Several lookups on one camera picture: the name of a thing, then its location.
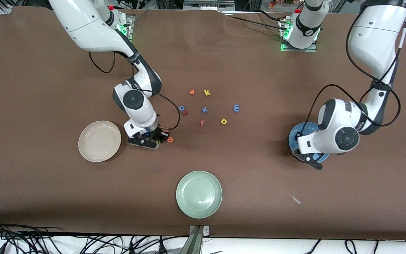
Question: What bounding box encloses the pale green plate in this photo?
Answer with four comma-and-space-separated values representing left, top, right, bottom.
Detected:
176, 171, 223, 219

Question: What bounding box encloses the brown table cover sheet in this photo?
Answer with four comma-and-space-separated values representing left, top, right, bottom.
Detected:
0, 6, 406, 241

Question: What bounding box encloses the silver metal frame bar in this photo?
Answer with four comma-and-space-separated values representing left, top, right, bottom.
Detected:
183, 0, 235, 10

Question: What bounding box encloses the blue plate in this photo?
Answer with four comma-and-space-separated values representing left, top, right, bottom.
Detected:
288, 122, 331, 164

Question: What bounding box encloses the tangled black cable bundle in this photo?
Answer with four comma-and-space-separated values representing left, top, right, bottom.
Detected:
0, 217, 189, 254

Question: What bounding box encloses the black cables to base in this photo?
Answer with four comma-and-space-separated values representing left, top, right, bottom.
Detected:
224, 10, 291, 30

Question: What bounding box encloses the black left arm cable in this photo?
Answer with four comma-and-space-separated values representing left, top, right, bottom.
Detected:
296, 0, 401, 138

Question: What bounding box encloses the orange brown clutter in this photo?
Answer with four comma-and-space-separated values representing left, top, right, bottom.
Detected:
268, 0, 297, 8

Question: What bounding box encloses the grey metal mount bracket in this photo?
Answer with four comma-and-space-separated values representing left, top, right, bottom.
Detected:
180, 225, 210, 254

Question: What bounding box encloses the grey diagonal frame strut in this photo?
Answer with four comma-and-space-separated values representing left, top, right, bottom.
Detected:
330, 0, 349, 14

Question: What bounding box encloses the beige brown plate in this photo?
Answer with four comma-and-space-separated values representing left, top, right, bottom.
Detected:
78, 121, 122, 163

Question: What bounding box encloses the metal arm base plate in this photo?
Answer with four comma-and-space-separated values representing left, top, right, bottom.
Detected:
279, 19, 318, 53
117, 14, 133, 44

